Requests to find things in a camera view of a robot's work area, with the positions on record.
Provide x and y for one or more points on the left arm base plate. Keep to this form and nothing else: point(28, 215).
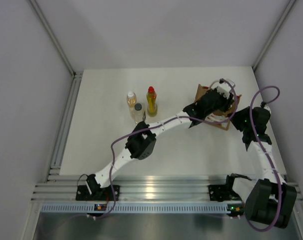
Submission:
point(103, 194)

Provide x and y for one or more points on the aluminium rail frame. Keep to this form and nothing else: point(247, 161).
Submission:
point(184, 161)

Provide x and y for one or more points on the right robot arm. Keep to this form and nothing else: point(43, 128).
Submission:
point(269, 199)

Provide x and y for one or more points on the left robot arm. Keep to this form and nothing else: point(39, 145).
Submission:
point(139, 144)

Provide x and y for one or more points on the canvas bag with watermelon print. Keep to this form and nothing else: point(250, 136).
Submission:
point(222, 122)

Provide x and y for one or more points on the grey slotted cable duct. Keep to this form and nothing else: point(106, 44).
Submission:
point(144, 208)

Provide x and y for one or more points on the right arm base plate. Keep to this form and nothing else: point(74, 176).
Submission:
point(221, 193)

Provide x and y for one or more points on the red cap yellow bottle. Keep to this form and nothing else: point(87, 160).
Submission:
point(152, 107)

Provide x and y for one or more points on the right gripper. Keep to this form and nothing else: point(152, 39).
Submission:
point(238, 115)

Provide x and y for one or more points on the grey cap clear bottle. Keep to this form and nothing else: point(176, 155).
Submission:
point(138, 113)

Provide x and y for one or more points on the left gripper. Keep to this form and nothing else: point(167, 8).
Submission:
point(226, 102)

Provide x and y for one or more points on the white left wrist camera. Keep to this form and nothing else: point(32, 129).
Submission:
point(224, 88)

